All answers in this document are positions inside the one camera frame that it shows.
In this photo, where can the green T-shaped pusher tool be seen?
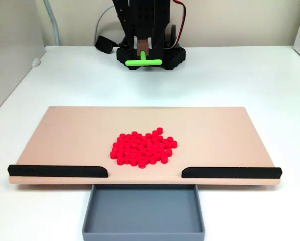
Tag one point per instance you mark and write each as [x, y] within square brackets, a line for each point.
[143, 62]

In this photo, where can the pile of red granules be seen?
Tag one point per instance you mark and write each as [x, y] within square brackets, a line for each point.
[142, 150]

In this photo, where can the grey shallow container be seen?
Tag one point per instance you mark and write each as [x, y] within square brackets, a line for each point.
[143, 213]

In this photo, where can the beige flat board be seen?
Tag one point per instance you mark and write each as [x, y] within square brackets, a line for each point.
[64, 138]

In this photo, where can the white wall clip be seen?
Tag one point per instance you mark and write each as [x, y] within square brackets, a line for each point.
[36, 62]

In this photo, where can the black foam rail strip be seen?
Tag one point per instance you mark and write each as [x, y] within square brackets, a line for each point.
[54, 171]
[230, 172]

